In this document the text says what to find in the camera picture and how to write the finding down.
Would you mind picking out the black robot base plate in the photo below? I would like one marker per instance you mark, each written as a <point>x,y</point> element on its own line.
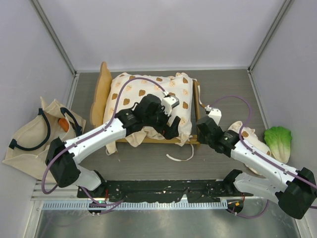
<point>168,191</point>

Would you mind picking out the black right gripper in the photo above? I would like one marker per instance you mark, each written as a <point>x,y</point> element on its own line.
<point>201,139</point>

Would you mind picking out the small bear print pillow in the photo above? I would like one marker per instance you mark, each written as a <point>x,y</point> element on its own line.
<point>249,134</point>

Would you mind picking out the bear print white cushion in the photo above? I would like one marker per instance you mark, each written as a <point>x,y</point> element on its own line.
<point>148,106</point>

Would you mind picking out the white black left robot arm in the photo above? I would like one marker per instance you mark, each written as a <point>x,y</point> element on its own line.
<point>64,157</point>

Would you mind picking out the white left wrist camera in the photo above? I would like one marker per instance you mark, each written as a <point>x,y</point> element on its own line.
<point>169,101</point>

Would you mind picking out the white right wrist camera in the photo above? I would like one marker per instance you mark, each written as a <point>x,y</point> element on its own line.
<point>213,113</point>

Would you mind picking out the beige canvas tote bag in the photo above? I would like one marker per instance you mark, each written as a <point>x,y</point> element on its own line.
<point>29,146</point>

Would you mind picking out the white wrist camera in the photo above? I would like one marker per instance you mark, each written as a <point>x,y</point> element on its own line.
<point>213,113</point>
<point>169,101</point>

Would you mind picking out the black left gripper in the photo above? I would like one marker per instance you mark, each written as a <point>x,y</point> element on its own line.
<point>169,132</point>

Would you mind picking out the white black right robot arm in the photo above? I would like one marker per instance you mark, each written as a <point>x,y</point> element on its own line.
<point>293,190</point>

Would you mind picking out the orange toy carrot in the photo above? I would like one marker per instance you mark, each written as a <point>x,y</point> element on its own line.
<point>63,124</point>

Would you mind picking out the white slotted cable duct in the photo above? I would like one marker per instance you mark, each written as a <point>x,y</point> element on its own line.
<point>89,205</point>

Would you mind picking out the wooden pet bed frame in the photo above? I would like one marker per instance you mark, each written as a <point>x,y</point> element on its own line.
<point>101,94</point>

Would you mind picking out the green toy cabbage leaf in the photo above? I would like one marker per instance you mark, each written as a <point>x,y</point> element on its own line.
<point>278,139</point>

